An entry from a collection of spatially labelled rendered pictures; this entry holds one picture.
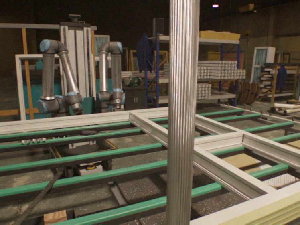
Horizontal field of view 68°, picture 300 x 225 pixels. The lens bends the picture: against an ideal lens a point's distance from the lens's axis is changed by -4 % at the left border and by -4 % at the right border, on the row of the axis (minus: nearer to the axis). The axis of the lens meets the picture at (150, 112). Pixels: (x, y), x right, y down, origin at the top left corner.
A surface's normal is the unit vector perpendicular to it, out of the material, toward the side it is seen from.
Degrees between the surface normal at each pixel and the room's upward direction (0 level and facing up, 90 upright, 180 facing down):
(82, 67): 90
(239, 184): 90
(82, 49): 90
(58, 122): 90
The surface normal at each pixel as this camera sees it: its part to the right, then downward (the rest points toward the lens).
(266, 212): 0.00, -0.98
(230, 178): -0.91, 0.09
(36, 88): 0.40, 0.20
